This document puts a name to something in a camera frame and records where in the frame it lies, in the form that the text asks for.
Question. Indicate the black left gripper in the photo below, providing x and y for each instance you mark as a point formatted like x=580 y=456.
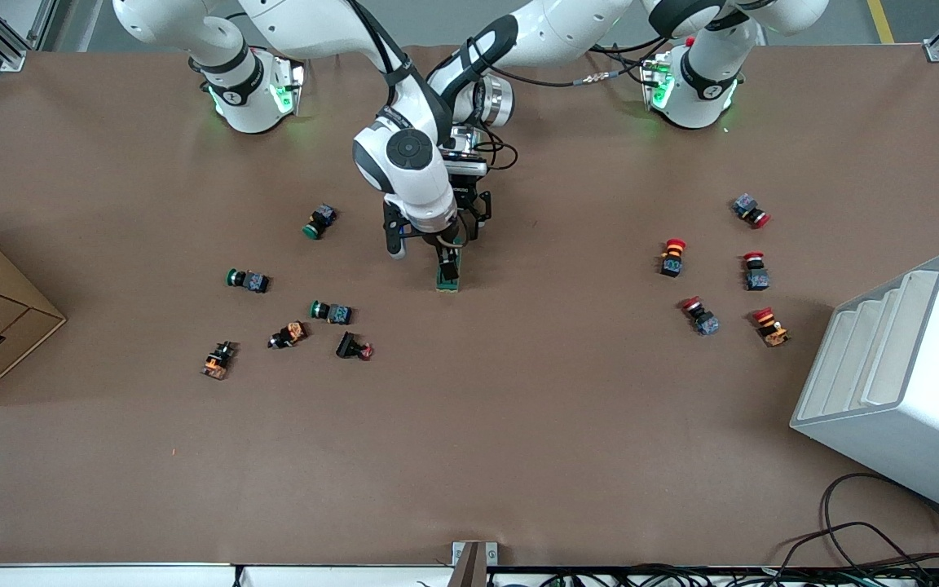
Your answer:
x=466 y=194

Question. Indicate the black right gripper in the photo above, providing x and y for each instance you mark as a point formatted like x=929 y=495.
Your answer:
x=448 y=259

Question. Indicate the green load switch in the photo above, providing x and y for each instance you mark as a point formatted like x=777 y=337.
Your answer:
x=449 y=284

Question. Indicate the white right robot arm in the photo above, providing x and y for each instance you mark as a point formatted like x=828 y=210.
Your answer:
x=408 y=163

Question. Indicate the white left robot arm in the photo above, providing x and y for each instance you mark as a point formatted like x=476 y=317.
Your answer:
x=706 y=81

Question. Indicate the brown paper table cover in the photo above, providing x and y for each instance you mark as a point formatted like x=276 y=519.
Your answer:
x=518 y=448

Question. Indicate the red mushroom button orange block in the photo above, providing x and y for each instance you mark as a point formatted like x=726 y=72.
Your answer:
x=672 y=258
x=770 y=326

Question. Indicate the red mushroom button grey block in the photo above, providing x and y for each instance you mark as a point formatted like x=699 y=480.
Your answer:
x=751 y=210
x=756 y=271
x=700 y=315

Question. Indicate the white stepped rack bin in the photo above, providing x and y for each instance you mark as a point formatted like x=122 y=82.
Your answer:
x=926 y=456

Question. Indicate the green push button switch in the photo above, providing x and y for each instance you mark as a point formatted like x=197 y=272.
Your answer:
x=319 y=221
x=331 y=311
x=247 y=280

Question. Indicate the black switch with red lens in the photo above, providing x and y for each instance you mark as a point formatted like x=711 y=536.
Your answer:
x=354 y=348

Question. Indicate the black selector switch orange block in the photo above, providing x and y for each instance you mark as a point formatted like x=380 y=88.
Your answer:
x=288 y=334
x=218 y=359

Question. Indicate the metal table edge bracket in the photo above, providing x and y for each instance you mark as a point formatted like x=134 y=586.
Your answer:
x=473 y=562

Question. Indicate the white table edge rail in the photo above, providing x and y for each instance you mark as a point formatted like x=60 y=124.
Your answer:
x=111 y=577

